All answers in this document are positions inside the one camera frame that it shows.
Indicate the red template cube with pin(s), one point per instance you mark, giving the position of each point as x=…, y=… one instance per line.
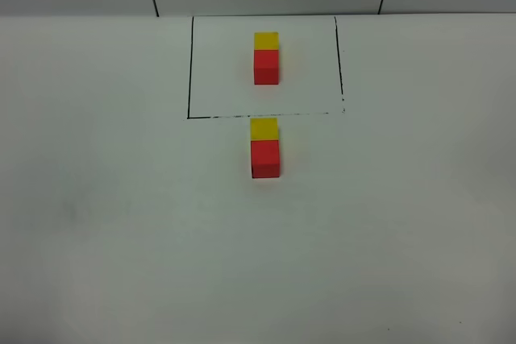
x=266, y=67

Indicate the yellow template cube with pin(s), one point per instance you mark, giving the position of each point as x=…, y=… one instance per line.
x=266, y=40

